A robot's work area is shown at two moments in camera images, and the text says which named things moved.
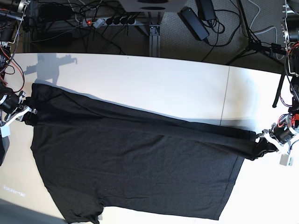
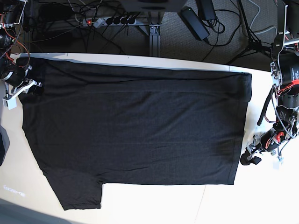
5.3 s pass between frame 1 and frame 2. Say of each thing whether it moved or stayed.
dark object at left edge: stayed
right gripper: moved
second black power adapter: stayed
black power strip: stayed
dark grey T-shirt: moved
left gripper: moved
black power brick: stayed
